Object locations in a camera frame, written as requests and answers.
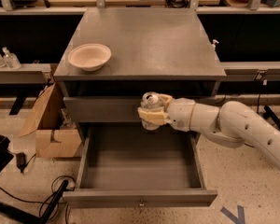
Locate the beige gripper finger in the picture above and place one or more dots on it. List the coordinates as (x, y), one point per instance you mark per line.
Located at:
(165, 99)
(155, 116)

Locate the grey drawer cabinet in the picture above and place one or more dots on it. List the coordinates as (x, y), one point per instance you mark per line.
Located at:
(152, 49)

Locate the black stand leg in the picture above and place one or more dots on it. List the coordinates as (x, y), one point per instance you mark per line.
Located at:
(26, 218)

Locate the black power adapter left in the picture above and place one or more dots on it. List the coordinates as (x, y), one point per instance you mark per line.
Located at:
(21, 161)

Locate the white paper bowl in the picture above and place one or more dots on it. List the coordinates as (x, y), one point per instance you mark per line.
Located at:
(89, 57)

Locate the small white pump bottle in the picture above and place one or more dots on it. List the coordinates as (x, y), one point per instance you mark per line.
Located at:
(215, 44)

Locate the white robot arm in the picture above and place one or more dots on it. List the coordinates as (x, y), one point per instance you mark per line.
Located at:
(230, 125)

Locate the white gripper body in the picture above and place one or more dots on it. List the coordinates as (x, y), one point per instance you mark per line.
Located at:
(181, 113)

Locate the open grey middle drawer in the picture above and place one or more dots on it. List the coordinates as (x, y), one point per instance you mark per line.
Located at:
(126, 166)

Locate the closed grey top drawer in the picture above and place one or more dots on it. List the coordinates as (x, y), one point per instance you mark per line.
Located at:
(100, 109)

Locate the clear sanitizer bottle right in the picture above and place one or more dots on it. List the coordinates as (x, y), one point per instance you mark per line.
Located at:
(11, 59)

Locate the brown cardboard box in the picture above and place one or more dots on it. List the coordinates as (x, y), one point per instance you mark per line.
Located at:
(52, 139)

